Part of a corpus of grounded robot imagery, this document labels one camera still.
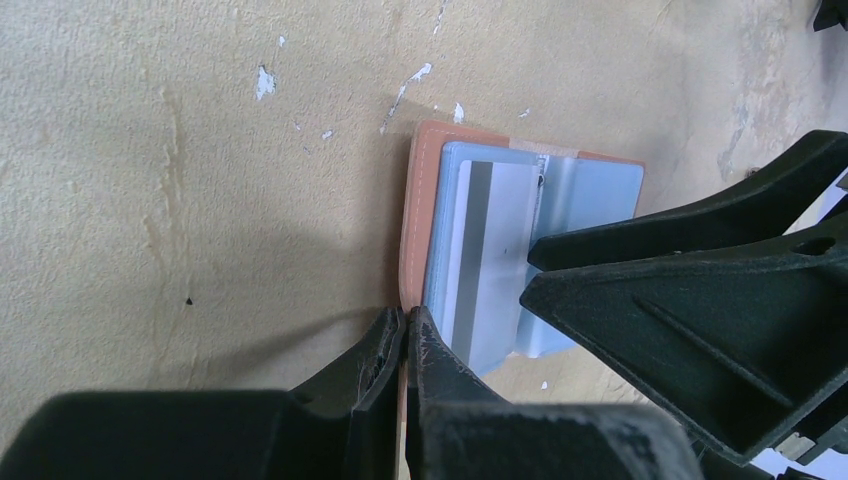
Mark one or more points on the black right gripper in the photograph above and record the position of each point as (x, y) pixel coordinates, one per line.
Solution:
(745, 346)

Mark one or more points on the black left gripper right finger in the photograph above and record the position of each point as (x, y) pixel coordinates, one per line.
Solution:
(459, 428)

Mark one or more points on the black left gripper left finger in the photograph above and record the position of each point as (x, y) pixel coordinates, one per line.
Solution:
(341, 423)

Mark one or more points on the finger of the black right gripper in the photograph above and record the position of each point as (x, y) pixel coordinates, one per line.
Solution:
(761, 206)

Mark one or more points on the pink leather card holder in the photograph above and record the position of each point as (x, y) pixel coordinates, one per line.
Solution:
(577, 189)

